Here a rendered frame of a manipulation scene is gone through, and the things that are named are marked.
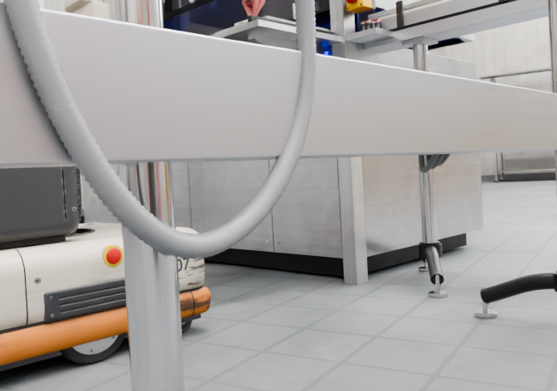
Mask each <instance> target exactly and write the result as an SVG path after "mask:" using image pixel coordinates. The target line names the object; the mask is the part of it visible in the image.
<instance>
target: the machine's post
mask: <svg viewBox="0 0 557 391"><path fill-rule="evenodd" d="M329 1H330V17H331V32H334V35H335V36H340V37H341V42H339V43H336V44H332V56H335V57H340V58H345V59H350V60H356V43H355V42H351V41H346V35H349V34H352V33H355V18H354V12H348V11H347V8H346V0H329ZM338 174H339V190H340V206H341V236H342V252H343V268H344V283H350V284H356V285H358V284H361V283H364V282H368V272H367V257H366V225H365V209H364V193H363V177H362V160H361V157H338Z"/></svg>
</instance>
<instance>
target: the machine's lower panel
mask: <svg viewBox="0 0 557 391"><path fill-rule="evenodd" d="M356 60H359V61H364V62H370V63H375V64H381V65H390V66H395V67H400V68H405V69H411V70H413V69H414V60H413V50H409V49H401V50H397V51H391V52H387V53H378V52H374V51H366V50H363V44H360V43H356ZM428 61H429V72H430V73H435V74H441V75H450V76H455V77H460V78H465V79H470V80H477V76H476V63H472V62H468V61H464V60H456V59H453V58H448V57H444V56H437V55H433V54H429V53H428ZM361 160H362V177H363V193H364V209H365V225H366V257H369V256H372V255H376V254H380V253H386V252H389V251H393V250H396V249H402V248H407V247H410V246H414V245H417V244H419V242H422V225H421V209H420V192H419V159H418V155H406V156H381V157H361ZM275 162H276V160H253V161H228V162H178V163H172V178H173V192H174V207H175V221H176V227H184V228H189V229H194V230H195V231H196V232H197V233H198V234H201V233H205V232H207V231H208V232H209V231H211V230H213V229H216V228H218V227H220V226H221V225H223V224H224V223H226V222H228V220H231V218H233V217H235V215H237V214H239V212H240V211H242V209H243V208H245V206H246V205H248V203H249V201H251V198H253V197H254V195H255V194H257V191H258V190H259V188H260V187H261V186H262V185H263V183H264V182H265V179H267V176H268V175H269V172H270V171H272V167H273V166H274V163H275ZM433 178H434V194H435V211H436V228H437V240H438V239H444V238H447V237H451V236H454V235H458V234H465V233H468V232H472V231H475V230H479V229H483V213H482V179H481V162H480V153H458V154H450V156H449V157H448V159H447V161H446V162H445V163H444V164H443V165H442V166H438V167H436V168H434V169H433ZM82 187H83V201H84V215H85V224H86V223H94V222H100V223H114V224H121V222H119V221H118V220H117V217H115V216H113V214H112V212H111V211H109V210H108V208H107V206H106V205H103V201H102V200H99V198H98V195H96V194H95V193H94V189H93V188H91V187H90V185H89V182H87V181H85V177H84V176H82ZM231 249H246V250H256V251H265V252H275V253H293V254H302V255H312V256H321V257H331V258H343V252H342V236H341V206H340V190H339V174H338V158H337V157H330V158H304V159H299V160H298V164H297V165H296V168H295V169H294V172H293V174H292V177H291V179H289V183H288V184H287V187H286V188H284V192H282V195H281V196H280V197H279V199H278V201H276V205H274V207H273V209H272V210H270V212H269V213H268V214H267V216H266V217H265V218H264V220H263V221H261V222H260V224H259V225H257V226H256V229H253V231H252V232H251V233H249V235H248V236H246V237H245V238H244V239H242V240H241V241H240V242H239V243H237V244H235V246H232V247H231Z"/></svg>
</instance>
